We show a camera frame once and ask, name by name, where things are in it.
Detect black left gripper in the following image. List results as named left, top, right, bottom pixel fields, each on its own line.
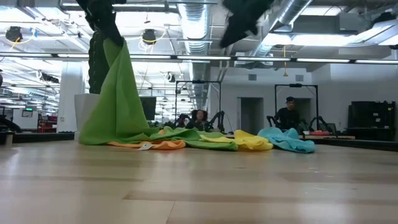
left=76, top=0, right=125, bottom=47

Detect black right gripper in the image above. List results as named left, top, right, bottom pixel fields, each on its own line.
left=219, top=0, right=274, bottom=49

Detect yellow microfiber towel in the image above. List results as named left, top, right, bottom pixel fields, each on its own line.
left=198, top=129, right=274, bottom=152

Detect blue microfiber towel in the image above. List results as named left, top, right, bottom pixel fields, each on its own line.
left=257, top=126, right=316, bottom=154

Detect orange microfiber towel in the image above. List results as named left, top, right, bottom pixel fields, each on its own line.
left=108, top=129, right=187, bottom=151

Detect black ceiling device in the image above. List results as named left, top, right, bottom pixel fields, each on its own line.
left=142, top=28, right=157, bottom=45
left=5, top=26, right=24, bottom=43

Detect tall green cactus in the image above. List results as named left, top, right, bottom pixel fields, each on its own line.
left=88, top=30, right=110, bottom=95

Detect ceiling light strip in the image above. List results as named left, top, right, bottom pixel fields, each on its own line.
left=0, top=52, right=398, bottom=65

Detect black background monitor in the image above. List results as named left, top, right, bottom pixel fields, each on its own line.
left=139, top=96, right=157, bottom=121

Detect person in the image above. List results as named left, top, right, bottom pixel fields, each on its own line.
left=275, top=96, right=302, bottom=131
left=185, top=108, right=209, bottom=131

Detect red tool cabinet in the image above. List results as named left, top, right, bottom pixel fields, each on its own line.
left=37, top=114, right=58, bottom=134

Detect background wooden table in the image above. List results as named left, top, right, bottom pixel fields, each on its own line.
left=298, top=134, right=356, bottom=140

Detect black storage cabinet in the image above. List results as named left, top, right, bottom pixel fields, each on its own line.
left=346, top=100, right=397, bottom=141

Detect ribbed silver ventilation duct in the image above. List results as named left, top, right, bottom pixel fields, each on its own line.
left=176, top=0, right=213, bottom=110

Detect smooth silver ventilation duct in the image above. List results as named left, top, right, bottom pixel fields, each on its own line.
left=251, top=0, right=313, bottom=57

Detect yellow hanging cord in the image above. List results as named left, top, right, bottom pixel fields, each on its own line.
left=282, top=45, right=289, bottom=78

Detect black gantry frame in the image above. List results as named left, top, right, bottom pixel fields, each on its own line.
left=274, top=83, right=320, bottom=130
left=175, top=80, right=223, bottom=131

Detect black curved hose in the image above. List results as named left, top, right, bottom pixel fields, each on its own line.
left=0, top=114, right=23, bottom=133

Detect black aluminium table frame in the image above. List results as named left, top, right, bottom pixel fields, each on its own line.
left=0, top=131, right=398, bottom=152

